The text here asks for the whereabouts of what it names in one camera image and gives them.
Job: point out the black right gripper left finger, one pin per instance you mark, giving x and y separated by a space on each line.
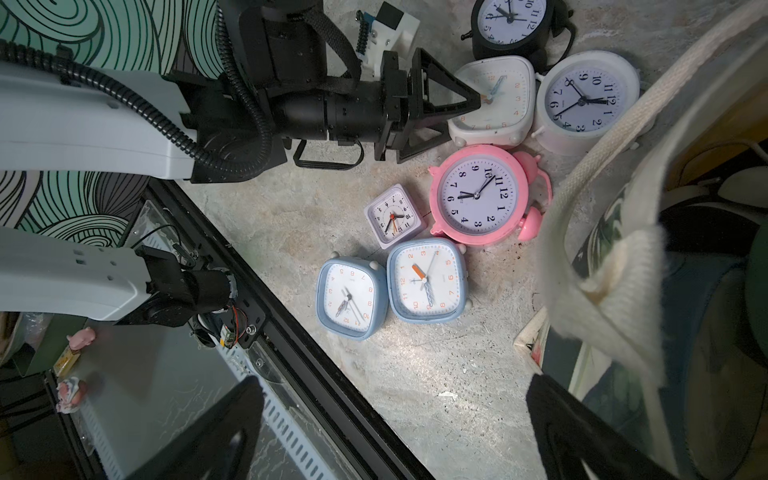
219 445

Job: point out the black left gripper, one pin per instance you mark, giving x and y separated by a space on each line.
299 77

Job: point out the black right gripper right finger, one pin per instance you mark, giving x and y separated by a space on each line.
572 440

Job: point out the cream floral canvas bag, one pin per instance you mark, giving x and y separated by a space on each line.
617 308

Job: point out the blue round alarm clock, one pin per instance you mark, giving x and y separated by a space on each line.
715 390

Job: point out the green round alarm clock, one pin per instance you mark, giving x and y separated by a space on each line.
756 287

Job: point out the white twin-bell alarm clock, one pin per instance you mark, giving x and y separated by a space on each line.
718 216

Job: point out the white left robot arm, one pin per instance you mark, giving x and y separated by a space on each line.
99 97

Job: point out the white square alarm clock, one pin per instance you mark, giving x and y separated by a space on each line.
507 87

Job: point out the pink twin-bell alarm clock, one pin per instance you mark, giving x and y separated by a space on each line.
480 195

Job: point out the small pink square clock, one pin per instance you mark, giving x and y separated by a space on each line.
393 217

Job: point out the small black twin-bell clock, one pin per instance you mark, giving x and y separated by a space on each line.
519 28

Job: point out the small white round clock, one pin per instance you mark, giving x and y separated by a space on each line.
581 98

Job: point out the light blue square clock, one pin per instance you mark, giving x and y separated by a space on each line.
428 281

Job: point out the blue square alarm clock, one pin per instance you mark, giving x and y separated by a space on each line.
352 298

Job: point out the pink pig figurine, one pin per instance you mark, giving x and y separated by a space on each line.
81 339

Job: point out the white slotted cable duct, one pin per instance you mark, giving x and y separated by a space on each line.
291 444

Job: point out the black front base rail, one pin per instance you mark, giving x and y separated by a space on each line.
341 413

